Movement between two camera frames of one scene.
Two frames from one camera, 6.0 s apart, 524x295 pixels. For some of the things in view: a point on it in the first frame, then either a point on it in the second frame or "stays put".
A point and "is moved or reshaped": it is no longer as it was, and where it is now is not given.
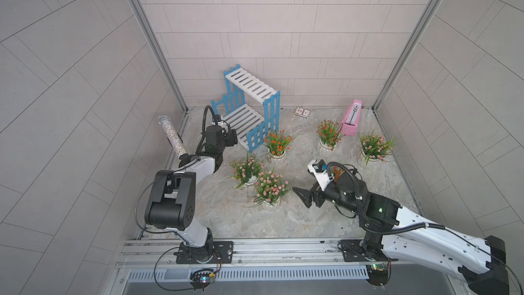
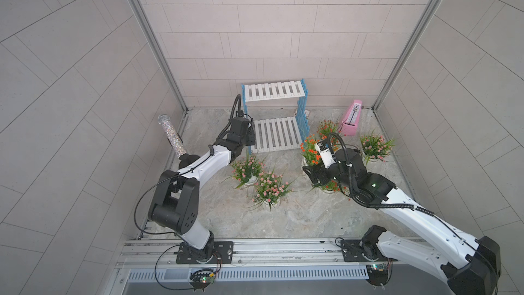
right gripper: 316,191 to 321,169
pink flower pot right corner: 376,147 stays put
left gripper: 230,138 to 250,134
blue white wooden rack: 250,109 is moved or reshaped
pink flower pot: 270,187 stays put
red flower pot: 329,134 stays put
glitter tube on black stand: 183,156 stays put
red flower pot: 277,142 to 312,156
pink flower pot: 245,169 stays put
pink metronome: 349,123 stays put
